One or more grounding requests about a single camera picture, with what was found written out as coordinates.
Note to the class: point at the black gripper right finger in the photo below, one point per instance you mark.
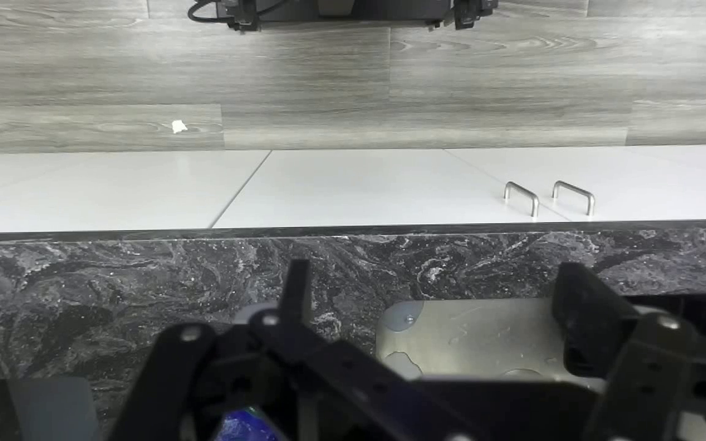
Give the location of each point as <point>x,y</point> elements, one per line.
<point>648,369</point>

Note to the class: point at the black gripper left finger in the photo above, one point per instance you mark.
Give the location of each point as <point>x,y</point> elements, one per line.
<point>175,373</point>

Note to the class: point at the stainless steel sink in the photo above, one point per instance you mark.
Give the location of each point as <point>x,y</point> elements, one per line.
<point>483,339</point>

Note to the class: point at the white paper scrap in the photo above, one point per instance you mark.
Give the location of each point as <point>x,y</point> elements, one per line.
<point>176,127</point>

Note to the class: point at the white lower cabinets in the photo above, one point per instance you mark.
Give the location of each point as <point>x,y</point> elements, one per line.
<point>368,188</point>

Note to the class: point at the black equipment cart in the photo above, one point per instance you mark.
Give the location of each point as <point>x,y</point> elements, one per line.
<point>353,9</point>

